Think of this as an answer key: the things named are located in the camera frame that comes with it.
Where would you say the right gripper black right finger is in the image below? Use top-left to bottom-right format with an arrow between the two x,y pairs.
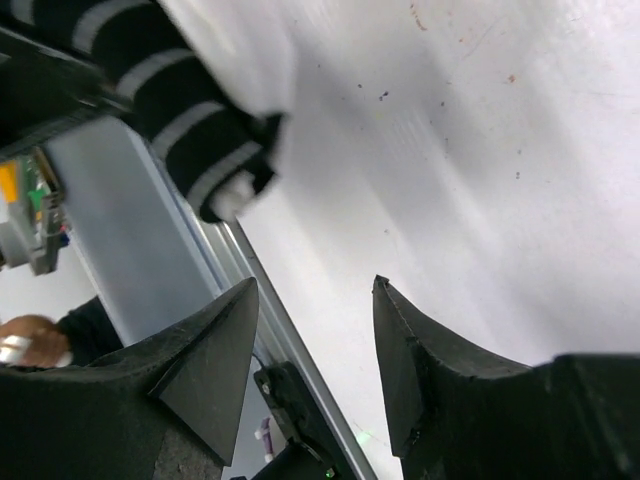
372,276 -> 639,479

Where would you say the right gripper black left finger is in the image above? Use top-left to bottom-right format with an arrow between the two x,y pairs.
1,278 -> 259,479

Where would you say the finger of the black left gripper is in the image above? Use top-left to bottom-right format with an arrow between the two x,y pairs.
1,27 -> 132,160

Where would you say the black white striped sock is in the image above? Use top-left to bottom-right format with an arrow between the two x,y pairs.
1,1 -> 286,223

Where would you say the person's hand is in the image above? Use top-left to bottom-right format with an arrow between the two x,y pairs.
1,315 -> 73,369

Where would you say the green circuit board module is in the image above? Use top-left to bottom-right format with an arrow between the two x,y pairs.
1,147 -> 69,276

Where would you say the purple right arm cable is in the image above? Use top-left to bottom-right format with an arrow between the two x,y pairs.
254,417 -> 276,464

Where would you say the aluminium frame rail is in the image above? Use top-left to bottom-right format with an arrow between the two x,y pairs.
116,129 -> 375,479

